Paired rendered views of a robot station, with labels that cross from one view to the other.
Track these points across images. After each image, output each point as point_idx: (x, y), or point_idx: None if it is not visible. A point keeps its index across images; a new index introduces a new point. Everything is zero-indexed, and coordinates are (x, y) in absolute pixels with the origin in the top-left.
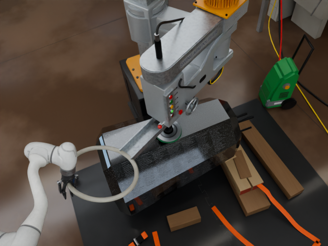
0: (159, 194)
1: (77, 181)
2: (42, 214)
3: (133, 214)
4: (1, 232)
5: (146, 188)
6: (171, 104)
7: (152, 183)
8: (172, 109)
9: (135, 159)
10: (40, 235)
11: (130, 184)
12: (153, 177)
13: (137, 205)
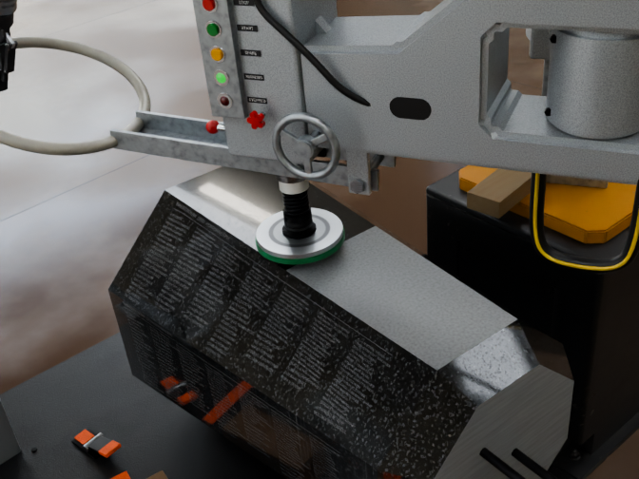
0: (176, 378)
1: (7, 57)
2: None
3: (133, 370)
4: None
5: (149, 305)
6: (215, 41)
7: (164, 308)
8: (222, 70)
9: (197, 221)
10: None
11: (145, 263)
12: (176, 298)
13: (136, 347)
